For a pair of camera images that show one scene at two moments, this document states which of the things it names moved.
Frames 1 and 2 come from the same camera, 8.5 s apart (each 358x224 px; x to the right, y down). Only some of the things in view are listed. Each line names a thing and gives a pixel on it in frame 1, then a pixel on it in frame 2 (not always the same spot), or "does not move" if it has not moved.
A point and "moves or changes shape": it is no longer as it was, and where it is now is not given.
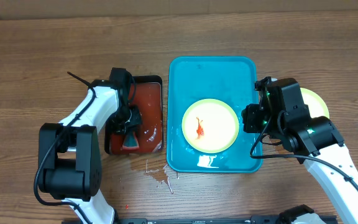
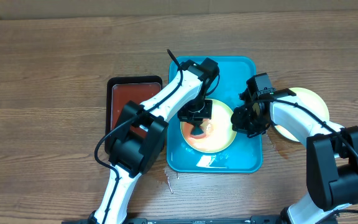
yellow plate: [316, 107] does not move
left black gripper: [114, 127] → [185, 116]
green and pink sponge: [130, 142] moves or changes shape
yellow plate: [210, 126] does not move
